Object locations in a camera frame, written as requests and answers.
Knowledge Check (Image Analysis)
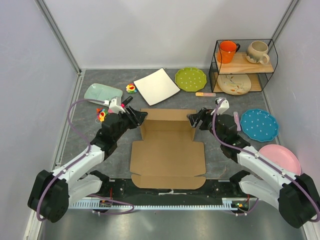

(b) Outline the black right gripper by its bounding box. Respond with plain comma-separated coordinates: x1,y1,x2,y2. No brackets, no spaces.
187,107,225,144

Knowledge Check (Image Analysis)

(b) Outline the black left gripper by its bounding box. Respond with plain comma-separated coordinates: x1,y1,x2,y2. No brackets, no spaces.
113,105,148,142

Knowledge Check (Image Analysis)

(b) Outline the lilac highlighter pen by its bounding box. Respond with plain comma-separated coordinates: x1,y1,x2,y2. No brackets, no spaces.
233,111,242,132

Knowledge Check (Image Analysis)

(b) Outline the brown cardboard box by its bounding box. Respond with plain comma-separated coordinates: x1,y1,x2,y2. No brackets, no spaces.
130,108,206,190

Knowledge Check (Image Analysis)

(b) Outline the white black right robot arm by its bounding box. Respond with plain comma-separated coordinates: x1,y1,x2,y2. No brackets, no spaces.
187,108,320,229

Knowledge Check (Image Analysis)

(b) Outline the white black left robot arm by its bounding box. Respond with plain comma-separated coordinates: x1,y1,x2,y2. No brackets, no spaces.
27,106,148,223

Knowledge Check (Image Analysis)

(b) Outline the pink black highlighter marker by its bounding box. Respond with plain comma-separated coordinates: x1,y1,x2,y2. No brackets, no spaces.
121,96,133,107

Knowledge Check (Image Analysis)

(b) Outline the orange pink pastel highlighter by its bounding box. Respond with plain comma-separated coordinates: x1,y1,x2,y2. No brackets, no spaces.
195,92,216,97

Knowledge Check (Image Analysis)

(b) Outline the colourful flower plush toy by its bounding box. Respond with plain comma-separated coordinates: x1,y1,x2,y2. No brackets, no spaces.
126,83,138,94

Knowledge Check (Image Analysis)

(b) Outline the white square plate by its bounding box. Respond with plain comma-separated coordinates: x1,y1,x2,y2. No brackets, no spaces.
133,68,180,106

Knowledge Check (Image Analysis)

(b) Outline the green polka dot plate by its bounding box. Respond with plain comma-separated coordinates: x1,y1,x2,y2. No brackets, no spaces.
174,67,207,92

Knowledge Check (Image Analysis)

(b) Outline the cream floral oval plate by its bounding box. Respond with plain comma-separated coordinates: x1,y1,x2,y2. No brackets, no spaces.
217,74,252,95

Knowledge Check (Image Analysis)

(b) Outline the mint green rectangular tray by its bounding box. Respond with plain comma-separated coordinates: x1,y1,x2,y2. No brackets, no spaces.
84,83,123,105

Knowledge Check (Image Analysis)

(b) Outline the blue polka dot plate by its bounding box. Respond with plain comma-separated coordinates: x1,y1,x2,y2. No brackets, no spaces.
240,108,279,143

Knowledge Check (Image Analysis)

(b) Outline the orange mug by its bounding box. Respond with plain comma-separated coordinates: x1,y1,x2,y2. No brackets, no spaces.
217,40,241,64

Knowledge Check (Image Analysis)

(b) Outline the beige ceramic mug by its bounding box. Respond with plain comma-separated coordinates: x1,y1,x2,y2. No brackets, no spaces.
245,40,270,65

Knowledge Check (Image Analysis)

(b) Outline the pink round plate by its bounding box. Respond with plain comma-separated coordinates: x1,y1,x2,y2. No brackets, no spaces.
259,144,302,175

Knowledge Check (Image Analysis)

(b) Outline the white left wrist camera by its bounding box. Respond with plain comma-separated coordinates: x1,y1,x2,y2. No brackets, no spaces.
108,97,125,114

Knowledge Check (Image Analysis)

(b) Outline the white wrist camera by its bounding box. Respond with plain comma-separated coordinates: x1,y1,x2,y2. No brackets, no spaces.
108,97,125,114
215,97,230,115

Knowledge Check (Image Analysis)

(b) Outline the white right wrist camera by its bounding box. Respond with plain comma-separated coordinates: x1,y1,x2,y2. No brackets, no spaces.
215,97,230,115

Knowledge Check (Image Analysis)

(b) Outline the rainbow flower keychain toy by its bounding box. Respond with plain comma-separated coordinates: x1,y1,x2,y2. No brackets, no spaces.
95,108,108,124

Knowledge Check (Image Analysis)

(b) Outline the black wire wooden shelf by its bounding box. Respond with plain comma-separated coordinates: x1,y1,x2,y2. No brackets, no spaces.
208,38,279,93

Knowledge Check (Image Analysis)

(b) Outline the grey slotted cable duct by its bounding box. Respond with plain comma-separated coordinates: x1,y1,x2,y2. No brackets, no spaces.
69,198,237,211

